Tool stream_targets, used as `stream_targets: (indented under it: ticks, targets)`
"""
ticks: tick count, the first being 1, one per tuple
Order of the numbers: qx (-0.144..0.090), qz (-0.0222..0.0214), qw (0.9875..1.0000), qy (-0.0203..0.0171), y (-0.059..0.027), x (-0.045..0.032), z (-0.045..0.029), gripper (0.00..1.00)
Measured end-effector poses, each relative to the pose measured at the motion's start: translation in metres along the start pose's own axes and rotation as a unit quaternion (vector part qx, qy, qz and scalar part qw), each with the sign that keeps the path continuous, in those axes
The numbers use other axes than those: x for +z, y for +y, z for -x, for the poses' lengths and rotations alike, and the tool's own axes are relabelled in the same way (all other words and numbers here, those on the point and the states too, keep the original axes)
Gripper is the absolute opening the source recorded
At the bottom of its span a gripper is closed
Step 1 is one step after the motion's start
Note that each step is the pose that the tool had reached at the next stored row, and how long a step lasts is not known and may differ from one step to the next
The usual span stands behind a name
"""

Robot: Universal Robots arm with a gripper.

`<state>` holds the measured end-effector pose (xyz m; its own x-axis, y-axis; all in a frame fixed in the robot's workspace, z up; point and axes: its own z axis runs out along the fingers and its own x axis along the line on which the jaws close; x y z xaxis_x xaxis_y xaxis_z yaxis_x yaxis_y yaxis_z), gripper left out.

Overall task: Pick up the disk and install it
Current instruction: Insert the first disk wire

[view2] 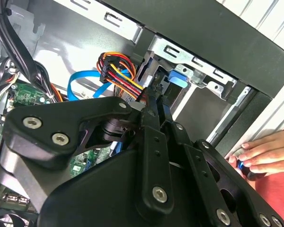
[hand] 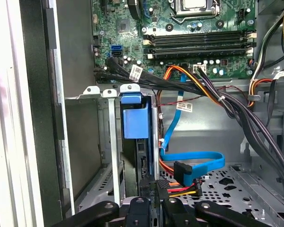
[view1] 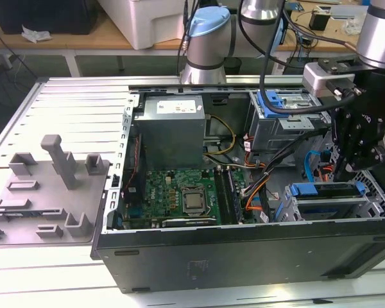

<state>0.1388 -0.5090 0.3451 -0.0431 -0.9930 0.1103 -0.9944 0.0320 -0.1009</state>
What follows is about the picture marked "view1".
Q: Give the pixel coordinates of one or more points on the CPU socket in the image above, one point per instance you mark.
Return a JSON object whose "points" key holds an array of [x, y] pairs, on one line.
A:
{"points": [[181, 202]]}

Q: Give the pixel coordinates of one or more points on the metal drive cage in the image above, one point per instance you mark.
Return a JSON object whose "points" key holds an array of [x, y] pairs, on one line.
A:
{"points": [[269, 134]]}

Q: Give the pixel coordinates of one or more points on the black RAM slot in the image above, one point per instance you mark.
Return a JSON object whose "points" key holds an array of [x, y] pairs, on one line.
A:
{"points": [[224, 195]]}

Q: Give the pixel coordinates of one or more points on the grey power supply unit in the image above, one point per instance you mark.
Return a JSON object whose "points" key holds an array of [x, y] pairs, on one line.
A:
{"points": [[170, 138]]}

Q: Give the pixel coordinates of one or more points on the hard disk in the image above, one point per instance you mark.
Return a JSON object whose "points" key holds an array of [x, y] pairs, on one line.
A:
{"points": [[304, 189]]}

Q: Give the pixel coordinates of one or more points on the blue plastic latch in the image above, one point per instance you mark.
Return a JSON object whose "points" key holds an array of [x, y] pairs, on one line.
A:
{"points": [[271, 109]]}

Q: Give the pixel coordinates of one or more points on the crumpled white plastic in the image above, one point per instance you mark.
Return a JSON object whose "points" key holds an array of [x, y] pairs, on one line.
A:
{"points": [[35, 34]]}

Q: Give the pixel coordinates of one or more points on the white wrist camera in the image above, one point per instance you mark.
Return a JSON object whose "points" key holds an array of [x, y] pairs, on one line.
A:
{"points": [[314, 78]]}

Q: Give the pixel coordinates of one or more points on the black graphics card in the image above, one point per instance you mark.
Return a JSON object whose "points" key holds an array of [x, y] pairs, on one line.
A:
{"points": [[192, 222]]}

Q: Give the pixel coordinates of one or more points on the metal disk bay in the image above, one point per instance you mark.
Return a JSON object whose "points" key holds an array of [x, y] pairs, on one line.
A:
{"points": [[327, 201]]}

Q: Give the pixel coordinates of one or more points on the black PC case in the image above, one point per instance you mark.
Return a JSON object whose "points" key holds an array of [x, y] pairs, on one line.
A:
{"points": [[211, 266]]}

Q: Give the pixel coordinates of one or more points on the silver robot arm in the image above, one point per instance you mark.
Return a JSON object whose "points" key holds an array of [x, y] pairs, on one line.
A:
{"points": [[208, 54]]}

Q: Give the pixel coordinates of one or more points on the black case fan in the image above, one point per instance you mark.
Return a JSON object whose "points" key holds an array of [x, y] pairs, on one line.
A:
{"points": [[136, 167]]}

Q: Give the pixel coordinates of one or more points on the flat white box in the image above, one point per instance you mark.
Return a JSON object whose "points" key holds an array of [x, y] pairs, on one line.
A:
{"points": [[348, 12]]}

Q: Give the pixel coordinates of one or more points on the silver CPU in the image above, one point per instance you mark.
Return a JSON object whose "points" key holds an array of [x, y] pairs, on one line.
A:
{"points": [[193, 201]]}

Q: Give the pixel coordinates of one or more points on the small black cube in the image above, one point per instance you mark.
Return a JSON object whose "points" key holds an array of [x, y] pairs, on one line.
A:
{"points": [[319, 20]]}

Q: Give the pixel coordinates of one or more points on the grey parts rack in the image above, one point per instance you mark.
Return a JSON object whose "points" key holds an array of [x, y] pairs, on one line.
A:
{"points": [[51, 205]]}

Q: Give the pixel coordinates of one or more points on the large black equipment box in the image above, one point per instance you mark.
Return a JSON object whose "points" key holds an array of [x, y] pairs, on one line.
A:
{"points": [[45, 16]]}

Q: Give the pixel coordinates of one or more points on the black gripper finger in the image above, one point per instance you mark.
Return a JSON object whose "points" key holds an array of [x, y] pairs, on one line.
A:
{"points": [[343, 138], [369, 157]]}

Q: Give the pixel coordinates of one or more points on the wooden desk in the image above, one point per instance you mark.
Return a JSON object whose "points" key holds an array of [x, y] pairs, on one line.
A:
{"points": [[93, 35]]}

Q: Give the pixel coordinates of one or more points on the clear plastic bags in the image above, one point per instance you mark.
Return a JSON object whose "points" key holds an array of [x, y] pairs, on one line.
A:
{"points": [[351, 25]]}

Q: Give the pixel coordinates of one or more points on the large white box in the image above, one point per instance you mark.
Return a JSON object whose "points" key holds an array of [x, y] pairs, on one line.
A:
{"points": [[141, 22]]}

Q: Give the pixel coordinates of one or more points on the green motherboard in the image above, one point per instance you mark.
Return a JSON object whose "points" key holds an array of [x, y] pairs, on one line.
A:
{"points": [[162, 192]]}

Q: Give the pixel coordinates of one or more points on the small blue circuit board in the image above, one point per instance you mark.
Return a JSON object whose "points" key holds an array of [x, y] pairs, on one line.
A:
{"points": [[295, 5]]}

